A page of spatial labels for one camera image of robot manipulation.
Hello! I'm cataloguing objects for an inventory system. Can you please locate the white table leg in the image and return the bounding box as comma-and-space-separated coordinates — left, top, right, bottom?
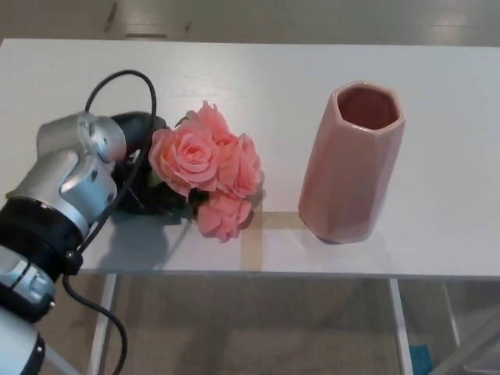
388, 277, 414, 375
86, 273, 118, 375
442, 278, 463, 348

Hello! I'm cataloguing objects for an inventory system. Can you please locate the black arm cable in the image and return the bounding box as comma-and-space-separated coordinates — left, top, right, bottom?
61, 69, 158, 375

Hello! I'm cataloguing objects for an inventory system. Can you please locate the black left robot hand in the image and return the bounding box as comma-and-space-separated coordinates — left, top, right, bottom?
110, 110, 185, 216

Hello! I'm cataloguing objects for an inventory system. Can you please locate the pink rose bouquet green stem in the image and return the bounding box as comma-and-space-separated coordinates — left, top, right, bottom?
147, 100, 263, 243

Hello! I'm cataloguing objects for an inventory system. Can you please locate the pink faceted ceramic vase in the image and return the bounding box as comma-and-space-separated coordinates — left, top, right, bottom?
298, 79, 407, 244

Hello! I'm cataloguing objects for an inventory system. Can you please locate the teal floor object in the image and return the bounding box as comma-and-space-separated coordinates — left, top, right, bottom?
409, 343, 433, 366

